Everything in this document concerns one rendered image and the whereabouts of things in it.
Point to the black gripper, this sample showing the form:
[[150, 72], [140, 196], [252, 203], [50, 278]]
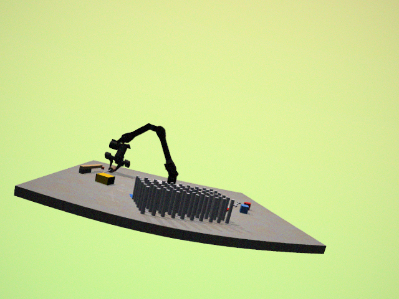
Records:
[[118, 157]]

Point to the blue cube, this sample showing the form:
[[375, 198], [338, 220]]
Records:
[[244, 209]]

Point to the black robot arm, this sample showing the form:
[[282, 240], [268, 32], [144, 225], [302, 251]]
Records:
[[161, 132]]

